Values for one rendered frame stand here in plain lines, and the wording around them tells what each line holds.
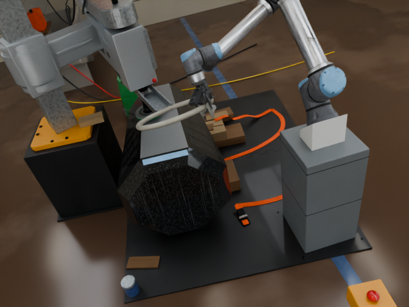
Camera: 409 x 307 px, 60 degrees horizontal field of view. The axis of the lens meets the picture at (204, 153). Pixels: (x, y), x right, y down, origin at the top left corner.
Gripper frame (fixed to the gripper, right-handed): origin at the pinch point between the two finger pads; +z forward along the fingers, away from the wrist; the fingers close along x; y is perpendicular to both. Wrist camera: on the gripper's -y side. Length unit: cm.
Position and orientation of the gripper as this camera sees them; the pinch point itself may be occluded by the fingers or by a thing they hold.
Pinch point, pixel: (207, 117)
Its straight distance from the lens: 199.6
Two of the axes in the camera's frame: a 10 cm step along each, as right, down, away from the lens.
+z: 3.4, 9.0, 2.9
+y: 5.6, -4.4, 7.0
